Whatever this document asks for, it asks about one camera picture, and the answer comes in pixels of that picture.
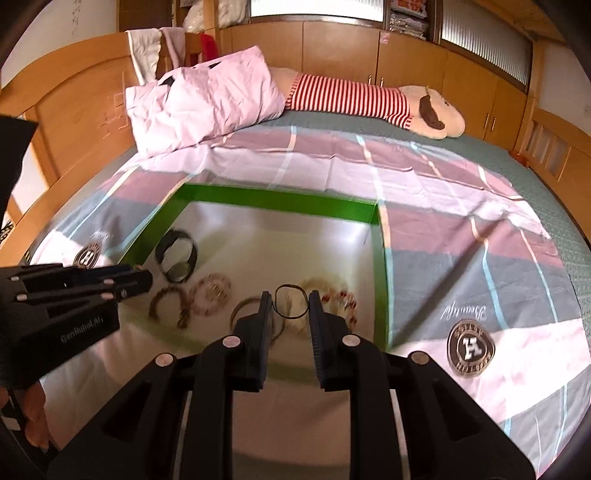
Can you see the wooden bed footboard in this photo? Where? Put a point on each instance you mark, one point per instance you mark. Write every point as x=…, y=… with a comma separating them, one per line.
x=559, y=154

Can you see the green cardboard box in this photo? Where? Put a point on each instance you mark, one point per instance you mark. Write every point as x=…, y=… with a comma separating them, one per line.
x=252, y=241

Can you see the white towel on headboard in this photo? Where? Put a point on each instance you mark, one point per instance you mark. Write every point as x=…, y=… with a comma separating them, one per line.
x=144, y=47

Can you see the pink pillow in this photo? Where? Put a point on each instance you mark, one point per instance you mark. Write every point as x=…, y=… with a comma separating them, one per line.
x=190, y=104

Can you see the thin metal bangle with charm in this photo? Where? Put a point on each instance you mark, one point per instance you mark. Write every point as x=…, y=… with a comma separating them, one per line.
x=250, y=305

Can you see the person's hand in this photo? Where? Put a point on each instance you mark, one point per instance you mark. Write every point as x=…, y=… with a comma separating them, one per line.
x=32, y=402

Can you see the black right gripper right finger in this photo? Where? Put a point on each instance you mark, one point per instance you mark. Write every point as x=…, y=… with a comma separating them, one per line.
x=409, y=418

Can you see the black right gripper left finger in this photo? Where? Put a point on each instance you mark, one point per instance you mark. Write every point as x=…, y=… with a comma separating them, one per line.
x=174, y=419

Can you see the small gold chain jewelry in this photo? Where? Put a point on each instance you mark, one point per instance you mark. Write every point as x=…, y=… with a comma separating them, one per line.
x=215, y=293

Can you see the plaid duvet cover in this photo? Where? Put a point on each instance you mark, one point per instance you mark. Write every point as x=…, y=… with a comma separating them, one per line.
x=475, y=281

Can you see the wooden cabinet row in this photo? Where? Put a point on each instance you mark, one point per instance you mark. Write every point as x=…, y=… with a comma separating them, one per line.
x=492, y=105

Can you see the black wrist watch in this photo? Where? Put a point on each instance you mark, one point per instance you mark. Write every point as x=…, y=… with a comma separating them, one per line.
x=176, y=256

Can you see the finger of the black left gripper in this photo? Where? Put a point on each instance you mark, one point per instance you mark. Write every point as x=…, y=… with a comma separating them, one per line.
x=35, y=279
x=60, y=303

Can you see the striped plush toy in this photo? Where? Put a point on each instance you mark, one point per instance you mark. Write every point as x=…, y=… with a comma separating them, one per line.
x=418, y=109

